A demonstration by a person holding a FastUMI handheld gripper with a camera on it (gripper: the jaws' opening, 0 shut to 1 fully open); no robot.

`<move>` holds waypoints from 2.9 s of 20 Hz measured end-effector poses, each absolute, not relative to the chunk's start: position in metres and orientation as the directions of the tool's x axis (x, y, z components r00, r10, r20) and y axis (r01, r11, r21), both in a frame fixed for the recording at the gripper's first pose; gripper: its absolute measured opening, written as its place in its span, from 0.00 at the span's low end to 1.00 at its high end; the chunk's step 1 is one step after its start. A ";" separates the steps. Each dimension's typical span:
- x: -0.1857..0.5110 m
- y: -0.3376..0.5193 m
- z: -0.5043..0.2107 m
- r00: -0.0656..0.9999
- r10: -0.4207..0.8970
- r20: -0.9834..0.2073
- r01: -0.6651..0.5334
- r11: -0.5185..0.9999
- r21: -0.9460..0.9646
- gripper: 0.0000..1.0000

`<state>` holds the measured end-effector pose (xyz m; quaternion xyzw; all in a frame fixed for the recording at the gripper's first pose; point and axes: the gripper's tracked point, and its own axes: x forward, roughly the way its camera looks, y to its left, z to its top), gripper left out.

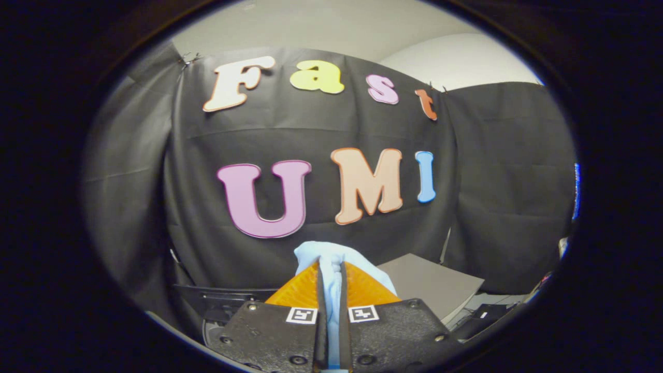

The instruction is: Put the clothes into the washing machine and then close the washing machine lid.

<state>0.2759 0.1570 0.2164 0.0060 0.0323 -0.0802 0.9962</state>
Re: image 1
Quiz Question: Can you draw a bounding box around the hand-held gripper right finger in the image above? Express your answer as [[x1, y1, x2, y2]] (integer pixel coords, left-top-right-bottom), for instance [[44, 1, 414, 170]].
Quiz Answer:
[[339, 262, 462, 373]]

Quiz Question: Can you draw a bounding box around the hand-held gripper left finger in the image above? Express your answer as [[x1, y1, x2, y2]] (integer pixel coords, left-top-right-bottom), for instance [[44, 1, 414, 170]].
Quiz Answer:
[[220, 262, 328, 373]]

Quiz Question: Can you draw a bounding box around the light blue shirt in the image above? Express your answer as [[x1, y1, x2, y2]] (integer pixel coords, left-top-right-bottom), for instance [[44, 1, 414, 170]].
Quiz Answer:
[[294, 241, 398, 369]]

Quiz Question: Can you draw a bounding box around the beige cabinet with dark top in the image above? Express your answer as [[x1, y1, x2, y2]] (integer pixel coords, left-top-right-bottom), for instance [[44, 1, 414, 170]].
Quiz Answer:
[[377, 253, 485, 326]]

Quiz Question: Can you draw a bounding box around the dark floor object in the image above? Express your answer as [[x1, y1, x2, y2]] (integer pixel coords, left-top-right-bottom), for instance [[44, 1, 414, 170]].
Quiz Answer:
[[456, 303, 514, 340]]

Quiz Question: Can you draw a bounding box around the blue lit screen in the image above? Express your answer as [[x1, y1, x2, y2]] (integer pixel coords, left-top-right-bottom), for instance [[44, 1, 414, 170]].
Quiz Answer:
[[572, 163, 581, 221]]

